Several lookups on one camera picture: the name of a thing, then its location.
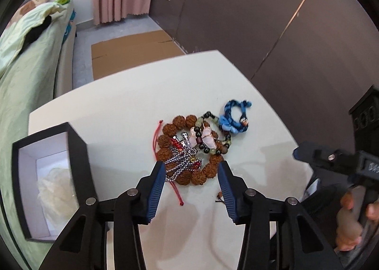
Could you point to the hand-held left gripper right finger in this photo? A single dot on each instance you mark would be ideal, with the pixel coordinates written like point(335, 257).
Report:
point(228, 190)

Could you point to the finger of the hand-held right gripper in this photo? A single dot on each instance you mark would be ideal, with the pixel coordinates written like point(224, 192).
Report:
point(322, 157)

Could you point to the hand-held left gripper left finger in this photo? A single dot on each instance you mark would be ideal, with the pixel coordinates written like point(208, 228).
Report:
point(155, 190)

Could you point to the black jewelry box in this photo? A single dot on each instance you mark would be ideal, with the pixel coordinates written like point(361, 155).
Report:
point(80, 154)

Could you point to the person's right hand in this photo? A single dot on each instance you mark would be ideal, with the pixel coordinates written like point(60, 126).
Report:
point(349, 219)

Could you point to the small brown bead tassel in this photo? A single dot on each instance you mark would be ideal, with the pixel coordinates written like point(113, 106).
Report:
point(220, 196)

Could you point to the dark cloth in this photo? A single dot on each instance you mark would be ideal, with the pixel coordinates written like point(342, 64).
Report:
point(322, 201)

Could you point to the white tissue paper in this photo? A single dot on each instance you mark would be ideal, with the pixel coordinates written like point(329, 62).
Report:
point(56, 193)

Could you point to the flat cardboard sheet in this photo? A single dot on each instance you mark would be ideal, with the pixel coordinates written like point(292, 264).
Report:
point(130, 53)

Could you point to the bed with green blanket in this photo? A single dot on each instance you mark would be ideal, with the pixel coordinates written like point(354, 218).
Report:
point(26, 95)

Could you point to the black cloth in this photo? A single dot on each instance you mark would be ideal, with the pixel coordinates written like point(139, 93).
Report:
point(37, 31)

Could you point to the light green duvet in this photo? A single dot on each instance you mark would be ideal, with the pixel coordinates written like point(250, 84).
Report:
point(14, 41)

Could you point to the bright green packet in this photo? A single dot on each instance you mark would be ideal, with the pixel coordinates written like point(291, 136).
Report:
point(63, 0)

